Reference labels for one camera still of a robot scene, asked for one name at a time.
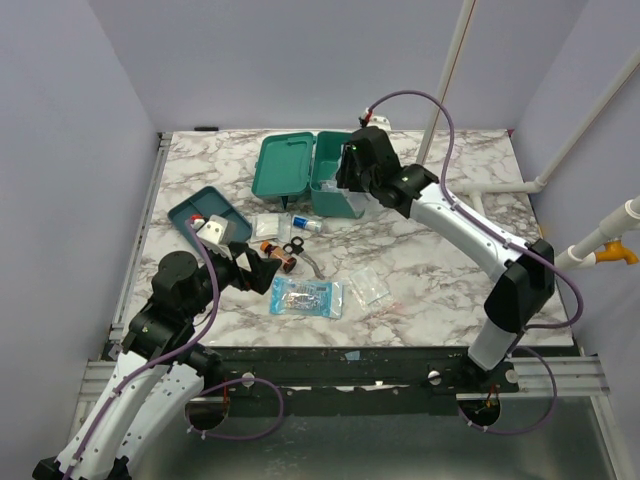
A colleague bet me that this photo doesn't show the clear white cap liquid bottle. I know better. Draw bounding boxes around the clear white cap liquid bottle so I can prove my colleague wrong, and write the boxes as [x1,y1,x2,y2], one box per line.
[346,192,369,218]

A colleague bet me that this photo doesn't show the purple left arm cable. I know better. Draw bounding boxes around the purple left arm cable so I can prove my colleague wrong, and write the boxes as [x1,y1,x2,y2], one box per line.
[69,213,287,471]

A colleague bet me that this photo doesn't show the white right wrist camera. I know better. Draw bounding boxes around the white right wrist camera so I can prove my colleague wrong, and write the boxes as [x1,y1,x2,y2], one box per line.
[359,111,392,131]

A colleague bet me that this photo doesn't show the teal divided tray insert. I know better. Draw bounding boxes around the teal divided tray insert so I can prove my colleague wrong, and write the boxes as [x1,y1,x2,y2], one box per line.
[167,186,253,249]

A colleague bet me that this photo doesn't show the white gauze pad packet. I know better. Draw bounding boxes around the white gauze pad packet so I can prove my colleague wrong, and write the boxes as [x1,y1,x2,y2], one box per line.
[251,213,292,243]

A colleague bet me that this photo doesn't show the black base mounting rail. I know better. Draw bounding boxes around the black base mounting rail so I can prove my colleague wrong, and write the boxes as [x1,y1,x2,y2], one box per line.
[99,344,586,416]

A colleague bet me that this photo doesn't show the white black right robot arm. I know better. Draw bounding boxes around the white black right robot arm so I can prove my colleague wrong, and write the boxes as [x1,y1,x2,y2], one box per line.
[336,127,555,392]

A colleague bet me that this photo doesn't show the teal medicine kit box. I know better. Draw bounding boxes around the teal medicine kit box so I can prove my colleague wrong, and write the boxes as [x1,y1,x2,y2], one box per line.
[251,131,358,219]

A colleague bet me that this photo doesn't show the clear zip bag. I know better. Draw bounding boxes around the clear zip bag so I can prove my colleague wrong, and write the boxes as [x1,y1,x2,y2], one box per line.
[348,267,397,314]

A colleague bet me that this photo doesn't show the white PVC pipe frame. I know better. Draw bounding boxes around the white PVC pipe frame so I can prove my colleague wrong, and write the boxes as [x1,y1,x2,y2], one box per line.
[444,1,639,250]

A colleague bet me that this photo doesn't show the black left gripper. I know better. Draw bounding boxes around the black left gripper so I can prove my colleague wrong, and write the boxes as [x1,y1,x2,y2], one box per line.
[186,242,283,319]

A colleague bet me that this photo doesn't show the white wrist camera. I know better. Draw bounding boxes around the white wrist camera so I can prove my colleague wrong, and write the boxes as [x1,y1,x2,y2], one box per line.
[359,111,392,131]
[192,215,236,257]

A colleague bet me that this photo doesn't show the small foil packet bag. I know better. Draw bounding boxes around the small foil packet bag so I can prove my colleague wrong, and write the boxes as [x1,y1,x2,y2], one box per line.
[319,179,342,194]

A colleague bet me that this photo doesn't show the yellow pipe fitting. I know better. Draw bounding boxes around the yellow pipe fitting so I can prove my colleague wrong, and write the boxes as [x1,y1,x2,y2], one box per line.
[595,238,639,265]

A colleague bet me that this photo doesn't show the white blue bandage roll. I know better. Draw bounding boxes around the white blue bandage roll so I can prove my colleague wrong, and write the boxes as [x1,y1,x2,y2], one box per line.
[292,215,323,233]

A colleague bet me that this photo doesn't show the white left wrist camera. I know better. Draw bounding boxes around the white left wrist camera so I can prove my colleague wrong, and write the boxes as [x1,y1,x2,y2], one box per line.
[192,215,236,257]

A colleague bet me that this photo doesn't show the black handled bandage scissors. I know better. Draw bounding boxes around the black handled bandage scissors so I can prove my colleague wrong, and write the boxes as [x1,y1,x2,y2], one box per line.
[283,236,325,280]

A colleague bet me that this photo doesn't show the amber orange cap pill bottle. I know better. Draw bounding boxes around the amber orange cap pill bottle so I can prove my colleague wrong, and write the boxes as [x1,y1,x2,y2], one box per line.
[260,241,297,274]

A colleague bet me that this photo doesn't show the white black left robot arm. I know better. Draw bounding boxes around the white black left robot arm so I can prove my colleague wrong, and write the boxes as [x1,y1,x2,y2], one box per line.
[32,242,281,479]

